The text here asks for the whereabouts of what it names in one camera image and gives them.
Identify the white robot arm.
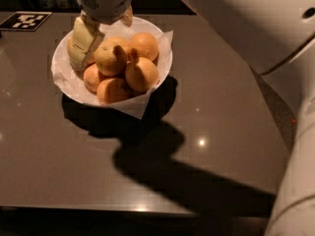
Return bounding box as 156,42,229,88
116,0,315,236

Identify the white paper liner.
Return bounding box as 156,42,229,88
50,15,174,120

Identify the orange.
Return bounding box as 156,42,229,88
96,78,132,104
129,32,159,61
84,64,105,92
105,36,130,54
67,38,95,68
94,41,128,77
125,57,159,93

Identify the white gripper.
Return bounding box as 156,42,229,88
68,0,133,71

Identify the black white fiducial marker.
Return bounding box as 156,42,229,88
0,11,52,31

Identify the white bowl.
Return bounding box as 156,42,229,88
51,15,173,109

